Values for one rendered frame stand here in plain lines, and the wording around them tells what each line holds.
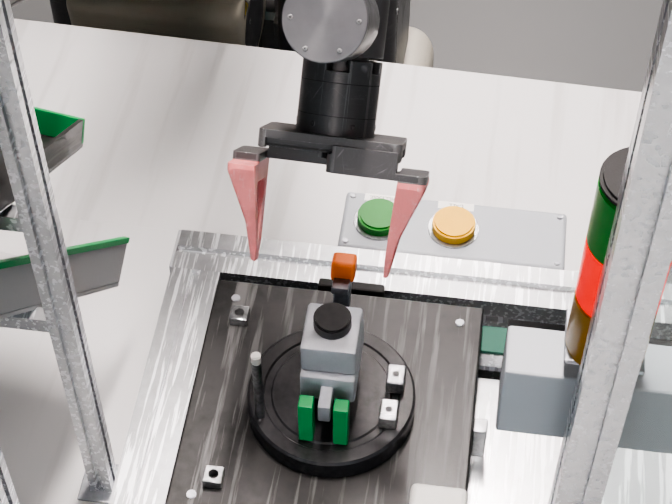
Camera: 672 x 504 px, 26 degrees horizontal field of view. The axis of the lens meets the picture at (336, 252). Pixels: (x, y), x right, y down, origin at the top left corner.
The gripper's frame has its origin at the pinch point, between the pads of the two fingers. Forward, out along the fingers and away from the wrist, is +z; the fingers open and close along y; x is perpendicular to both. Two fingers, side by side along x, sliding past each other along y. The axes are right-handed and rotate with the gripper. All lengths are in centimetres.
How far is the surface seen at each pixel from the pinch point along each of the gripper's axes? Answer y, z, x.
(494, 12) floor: 10, -20, 199
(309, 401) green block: -0.2, 12.7, 6.1
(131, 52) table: -30, -10, 60
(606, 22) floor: 33, -20, 199
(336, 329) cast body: 1.3, 6.4, 4.9
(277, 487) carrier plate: -2.2, 20.6, 7.8
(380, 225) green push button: 2.4, 1.5, 28.9
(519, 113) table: 14, -9, 57
